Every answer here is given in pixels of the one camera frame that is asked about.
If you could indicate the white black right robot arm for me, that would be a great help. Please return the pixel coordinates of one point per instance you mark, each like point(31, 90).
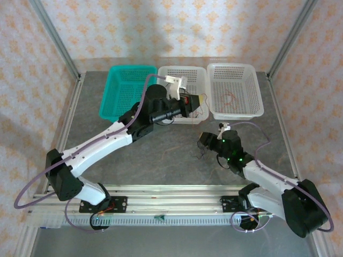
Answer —
point(268, 175)

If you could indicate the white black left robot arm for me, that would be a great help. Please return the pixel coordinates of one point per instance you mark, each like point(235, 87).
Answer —
point(101, 144)

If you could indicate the white perforated plastic basket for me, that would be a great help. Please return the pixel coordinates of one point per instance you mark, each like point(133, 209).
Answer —
point(174, 72)
point(235, 75)

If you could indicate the teal perforated plastic basket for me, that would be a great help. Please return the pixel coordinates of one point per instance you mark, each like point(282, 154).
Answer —
point(120, 85)

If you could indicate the small green object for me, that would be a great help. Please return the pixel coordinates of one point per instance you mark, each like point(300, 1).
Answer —
point(160, 217)

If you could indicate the clear plastic cover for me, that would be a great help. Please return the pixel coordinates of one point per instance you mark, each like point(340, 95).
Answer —
point(45, 220)

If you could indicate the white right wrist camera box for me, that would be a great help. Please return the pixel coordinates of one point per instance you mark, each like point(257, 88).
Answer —
point(224, 127)

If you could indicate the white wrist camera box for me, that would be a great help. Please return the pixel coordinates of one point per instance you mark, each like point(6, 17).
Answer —
point(224, 127)
point(175, 85)

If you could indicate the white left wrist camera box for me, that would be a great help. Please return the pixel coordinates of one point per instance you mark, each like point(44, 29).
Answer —
point(175, 85)

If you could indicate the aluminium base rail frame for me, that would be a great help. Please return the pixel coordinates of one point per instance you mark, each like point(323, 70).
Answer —
point(174, 198)

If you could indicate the aluminium frame post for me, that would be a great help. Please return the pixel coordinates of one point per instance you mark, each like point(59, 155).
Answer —
point(292, 37)
point(56, 37)

